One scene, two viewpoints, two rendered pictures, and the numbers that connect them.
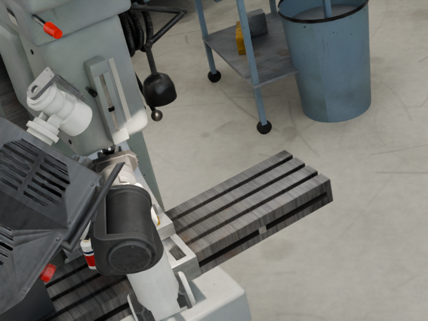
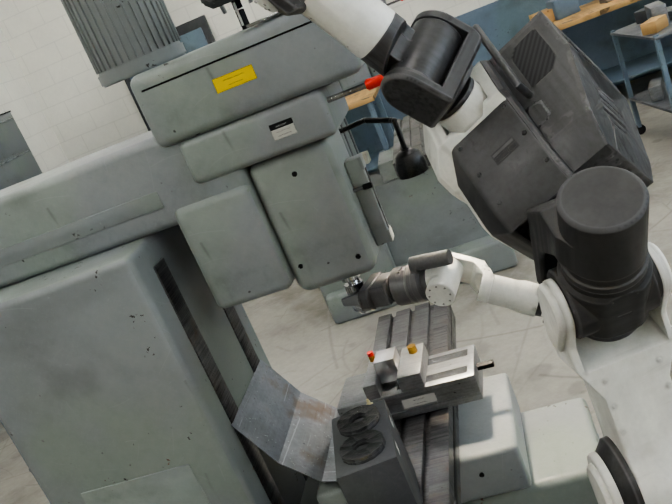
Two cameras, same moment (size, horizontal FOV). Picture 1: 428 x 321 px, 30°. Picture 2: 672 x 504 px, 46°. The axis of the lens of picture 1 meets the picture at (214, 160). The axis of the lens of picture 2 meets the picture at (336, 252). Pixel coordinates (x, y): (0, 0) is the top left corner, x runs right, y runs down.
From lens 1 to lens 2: 180 cm
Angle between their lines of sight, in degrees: 48
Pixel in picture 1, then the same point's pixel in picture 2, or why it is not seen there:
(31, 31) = (329, 115)
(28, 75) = (268, 228)
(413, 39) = not seen: hidden behind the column
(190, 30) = not seen: outside the picture
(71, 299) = (414, 456)
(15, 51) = (253, 203)
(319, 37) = not seen: hidden behind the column
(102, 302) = (446, 433)
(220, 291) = (491, 385)
